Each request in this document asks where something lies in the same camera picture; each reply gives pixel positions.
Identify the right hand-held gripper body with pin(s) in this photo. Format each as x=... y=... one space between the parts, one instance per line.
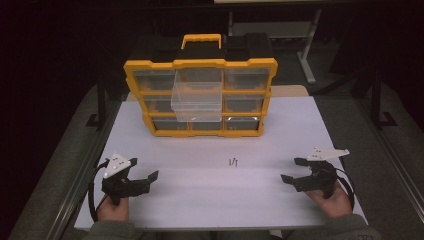
x=321 y=178

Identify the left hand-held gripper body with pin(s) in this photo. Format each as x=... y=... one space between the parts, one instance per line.
x=116 y=166

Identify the clear plastic pulled-out drawer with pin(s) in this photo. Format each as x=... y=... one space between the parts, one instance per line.
x=196 y=96

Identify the yellow black drawer organizer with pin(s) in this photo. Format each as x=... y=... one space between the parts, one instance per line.
x=200 y=62

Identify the person's right hand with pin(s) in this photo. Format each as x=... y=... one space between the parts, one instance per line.
x=333 y=205

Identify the person's left hand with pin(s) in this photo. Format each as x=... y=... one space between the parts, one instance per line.
x=113 y=211

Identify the black metal stand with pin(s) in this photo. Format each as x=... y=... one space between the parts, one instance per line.
x=100 y=106
x=378 y=100

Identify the set of clear closed drawers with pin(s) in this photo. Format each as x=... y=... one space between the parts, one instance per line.
x=246 y=78

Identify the white desk with metal legs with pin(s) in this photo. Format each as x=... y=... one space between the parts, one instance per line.
x=310 y=56

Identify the metal frame rail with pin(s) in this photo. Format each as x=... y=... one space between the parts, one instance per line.
x=390 y=150
x=83 y=173

